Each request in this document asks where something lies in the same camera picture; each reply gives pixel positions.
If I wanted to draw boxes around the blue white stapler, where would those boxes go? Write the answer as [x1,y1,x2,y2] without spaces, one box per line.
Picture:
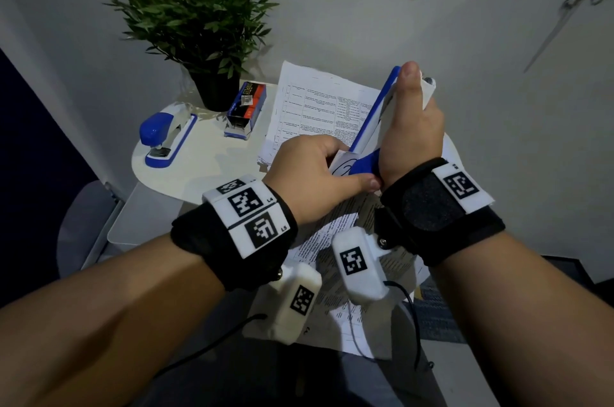
[347,65,438,178]
[139,102,199,170]

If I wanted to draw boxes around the green potted plant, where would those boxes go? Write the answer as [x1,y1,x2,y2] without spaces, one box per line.
[104,0,279,113]

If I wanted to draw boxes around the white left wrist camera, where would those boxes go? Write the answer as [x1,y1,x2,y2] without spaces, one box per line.
[267,261,324,346]

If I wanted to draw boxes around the black camera cable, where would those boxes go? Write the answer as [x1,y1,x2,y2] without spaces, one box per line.
[153,313,269,379]
[383,280,436,372]

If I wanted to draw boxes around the person's right forearm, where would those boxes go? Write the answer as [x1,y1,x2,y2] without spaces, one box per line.
[429,231,614,407]

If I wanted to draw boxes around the person's left forearm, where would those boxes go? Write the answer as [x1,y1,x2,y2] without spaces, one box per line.
[0,232,227,407]

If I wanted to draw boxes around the black left camera cable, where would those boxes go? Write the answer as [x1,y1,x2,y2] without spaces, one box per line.
[153,313,269,379]

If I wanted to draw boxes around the black left wrist strap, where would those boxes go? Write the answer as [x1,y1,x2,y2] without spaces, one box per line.
[170,175,300,292]

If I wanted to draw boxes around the grey round stool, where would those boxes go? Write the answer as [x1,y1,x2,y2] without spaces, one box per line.
[56,180,127,278]

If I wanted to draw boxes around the person's left hand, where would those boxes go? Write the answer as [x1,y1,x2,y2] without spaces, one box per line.
[262,134,382,227]

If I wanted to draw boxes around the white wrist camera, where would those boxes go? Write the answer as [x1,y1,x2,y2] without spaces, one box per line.
[267,261,324,346]
[331,227,392,306]

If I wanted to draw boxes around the person's grey trousers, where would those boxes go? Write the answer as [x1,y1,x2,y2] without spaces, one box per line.
[129,291,447,407]

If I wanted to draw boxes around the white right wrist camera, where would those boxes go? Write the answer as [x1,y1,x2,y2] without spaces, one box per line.
[331,227,392,306]

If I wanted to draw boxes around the stack of printed papers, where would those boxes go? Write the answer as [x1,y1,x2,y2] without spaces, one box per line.
[257,61,464,173]

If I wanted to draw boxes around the printed paper bundle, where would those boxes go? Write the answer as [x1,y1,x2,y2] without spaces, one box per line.
[242,147,432,360]

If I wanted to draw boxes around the blue staples box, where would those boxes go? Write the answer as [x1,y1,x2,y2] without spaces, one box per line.
[224,81,267,141]

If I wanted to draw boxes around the person's right hand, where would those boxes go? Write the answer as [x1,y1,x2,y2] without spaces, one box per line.
[377,61,446,189]

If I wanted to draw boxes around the black right camera cable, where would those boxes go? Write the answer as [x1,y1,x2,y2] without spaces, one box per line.
[383,280,436,372]

